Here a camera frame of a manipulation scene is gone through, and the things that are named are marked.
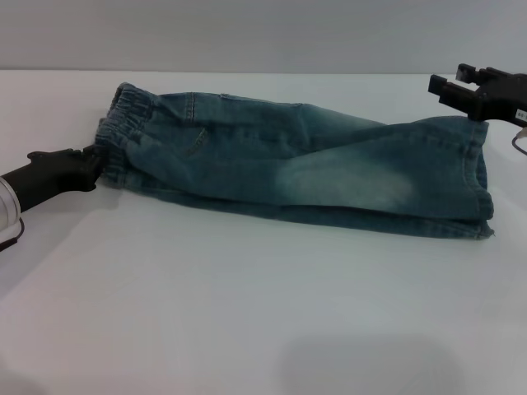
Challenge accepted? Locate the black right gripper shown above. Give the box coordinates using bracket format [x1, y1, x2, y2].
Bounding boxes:
[427, 63, 527, 128]

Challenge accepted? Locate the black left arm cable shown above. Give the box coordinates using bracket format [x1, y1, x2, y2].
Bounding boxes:
[0, 219, 26, 253]

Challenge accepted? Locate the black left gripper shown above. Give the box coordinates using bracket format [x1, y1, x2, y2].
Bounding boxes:
[0, 143, 105, 216]

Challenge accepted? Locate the blue denim shorts cartoon print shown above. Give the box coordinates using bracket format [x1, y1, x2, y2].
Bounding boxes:
[95, 81, 497, 240]

